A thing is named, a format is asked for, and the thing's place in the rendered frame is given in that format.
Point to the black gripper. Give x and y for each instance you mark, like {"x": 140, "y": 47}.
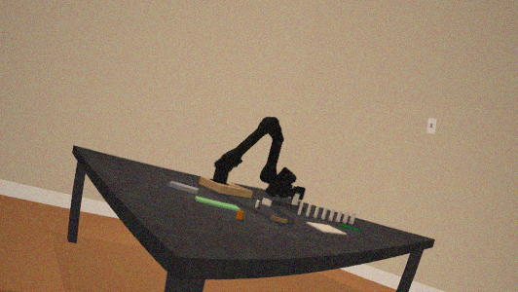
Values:
{"x": 285, "y": 191}

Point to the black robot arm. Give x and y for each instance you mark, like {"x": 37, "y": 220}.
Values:
{"x": 268, "y": 174}

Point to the green rectangular block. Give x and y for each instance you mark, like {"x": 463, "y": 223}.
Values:
{"x": 218, "y": 204}

